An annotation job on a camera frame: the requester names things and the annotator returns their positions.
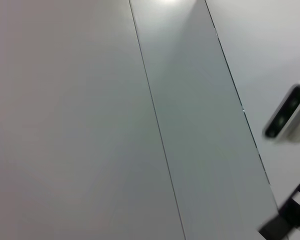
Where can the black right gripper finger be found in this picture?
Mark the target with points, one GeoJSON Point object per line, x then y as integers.
{"type": "Point", "coordinates": [285, 220]}

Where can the silver right wrist depth camera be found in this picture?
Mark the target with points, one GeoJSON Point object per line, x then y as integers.
{"type": "Point", "coordinates": [290, 112]}

